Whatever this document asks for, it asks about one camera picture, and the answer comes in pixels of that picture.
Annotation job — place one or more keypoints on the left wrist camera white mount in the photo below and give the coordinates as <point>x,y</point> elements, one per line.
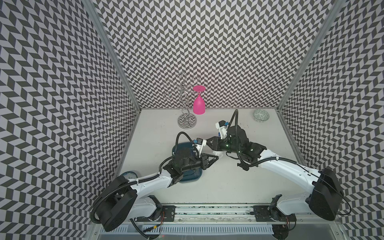
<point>199,145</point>

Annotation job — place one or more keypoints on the teal plastic water tub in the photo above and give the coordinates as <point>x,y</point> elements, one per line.
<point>190,175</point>

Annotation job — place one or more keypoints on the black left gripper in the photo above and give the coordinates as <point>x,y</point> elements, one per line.
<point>206,164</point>

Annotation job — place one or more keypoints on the blue capped test tube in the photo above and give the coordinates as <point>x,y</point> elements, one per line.
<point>219,154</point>

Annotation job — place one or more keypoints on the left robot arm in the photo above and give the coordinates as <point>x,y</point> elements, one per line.
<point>132,198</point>

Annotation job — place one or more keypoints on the blue patterned plate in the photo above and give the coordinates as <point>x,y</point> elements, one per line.
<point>129,175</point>

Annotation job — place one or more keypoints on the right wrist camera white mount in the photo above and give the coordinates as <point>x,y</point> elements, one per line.
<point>222,127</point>

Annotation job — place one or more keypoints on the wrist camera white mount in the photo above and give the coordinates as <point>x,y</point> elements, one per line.
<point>222,127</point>
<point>199,145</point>

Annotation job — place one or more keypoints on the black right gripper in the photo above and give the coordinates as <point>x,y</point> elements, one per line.
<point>215,144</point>

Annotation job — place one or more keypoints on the patterned ceramic bowl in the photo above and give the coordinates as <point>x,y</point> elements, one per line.
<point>261,115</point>

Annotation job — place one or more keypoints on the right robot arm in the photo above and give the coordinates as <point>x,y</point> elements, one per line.
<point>322,196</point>

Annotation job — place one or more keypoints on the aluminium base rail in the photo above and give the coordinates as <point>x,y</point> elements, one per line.
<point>218,213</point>

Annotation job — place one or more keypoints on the pink plastic wine glass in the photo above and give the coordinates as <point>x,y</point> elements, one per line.
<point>199,106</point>

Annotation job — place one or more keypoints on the chrome glass rack stand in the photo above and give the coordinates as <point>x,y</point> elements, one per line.
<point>182,90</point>

